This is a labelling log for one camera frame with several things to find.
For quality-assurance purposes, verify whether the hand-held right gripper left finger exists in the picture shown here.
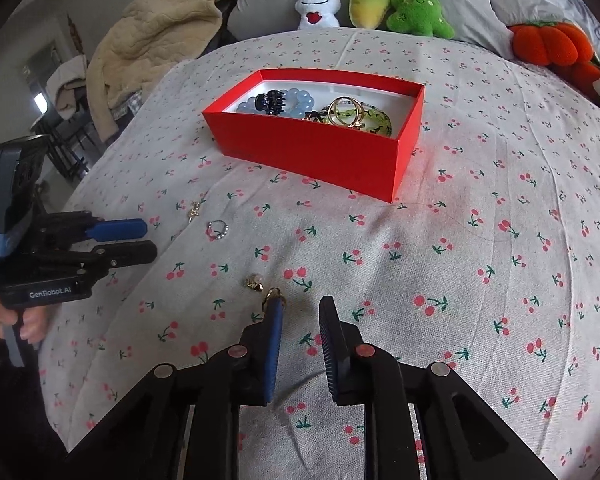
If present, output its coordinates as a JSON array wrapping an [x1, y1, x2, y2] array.
[[62, 300, 288, 480]]

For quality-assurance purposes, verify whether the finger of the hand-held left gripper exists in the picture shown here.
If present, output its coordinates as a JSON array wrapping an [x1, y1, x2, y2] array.
[[87, 241, 158, 271], [82, 218, 148, 241]]

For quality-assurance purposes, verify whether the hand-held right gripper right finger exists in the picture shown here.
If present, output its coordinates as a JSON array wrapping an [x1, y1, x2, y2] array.
[[319, 296, 558, 480]]

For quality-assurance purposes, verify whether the small gold ring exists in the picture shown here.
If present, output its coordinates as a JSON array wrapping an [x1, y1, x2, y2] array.
[[262, 286, 286, 311]]

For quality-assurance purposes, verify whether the red cardboard box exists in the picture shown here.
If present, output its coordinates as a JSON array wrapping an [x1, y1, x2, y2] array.
[[201, 68, 426, 204]]

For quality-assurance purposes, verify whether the dark blue hair claw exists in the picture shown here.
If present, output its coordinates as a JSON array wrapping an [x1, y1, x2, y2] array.
[[252, 90, 288, 115]]

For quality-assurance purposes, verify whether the light blue bead bracelet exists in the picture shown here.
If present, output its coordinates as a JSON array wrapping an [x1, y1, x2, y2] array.
[[236, 87, 315, 120]]

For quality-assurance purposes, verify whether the green bead bracelet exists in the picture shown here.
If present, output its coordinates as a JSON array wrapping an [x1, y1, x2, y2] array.
[[330, 102, 393, 138]]

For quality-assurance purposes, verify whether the gold hoop ornament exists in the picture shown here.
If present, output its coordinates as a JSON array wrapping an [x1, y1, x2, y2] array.
[[325, 96, 367, 130]]

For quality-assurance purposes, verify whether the person's left forearm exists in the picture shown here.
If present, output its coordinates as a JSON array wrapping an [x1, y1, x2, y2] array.
[[0, 340, 46, 441]]

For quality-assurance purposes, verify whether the person's left hand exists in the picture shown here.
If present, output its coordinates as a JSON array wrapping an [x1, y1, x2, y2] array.
[[0, 295, 51, 347]]

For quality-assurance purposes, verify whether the black chair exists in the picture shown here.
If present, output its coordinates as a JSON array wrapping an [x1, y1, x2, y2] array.
[[30, 55, 106, 181]]

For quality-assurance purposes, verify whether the cherry print bed sheet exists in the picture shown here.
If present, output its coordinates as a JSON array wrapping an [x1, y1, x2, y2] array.
[[37, 27, 600, 480]]

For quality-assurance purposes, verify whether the beige quilted blanket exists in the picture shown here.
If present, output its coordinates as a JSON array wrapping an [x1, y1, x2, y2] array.
[[86, 0, 253, 138]]

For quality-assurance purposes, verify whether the white rabbit plush toy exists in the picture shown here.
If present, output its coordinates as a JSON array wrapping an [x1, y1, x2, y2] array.
[[295, 0, 341, 31]]

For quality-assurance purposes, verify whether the green tree plush toy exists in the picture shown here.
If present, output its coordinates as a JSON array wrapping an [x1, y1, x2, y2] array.
[[386, 0, 456, 39]]

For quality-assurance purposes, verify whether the orange pumpkin plush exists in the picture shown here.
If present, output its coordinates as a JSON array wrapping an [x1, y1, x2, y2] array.
[[509, 21, 600, 101]]

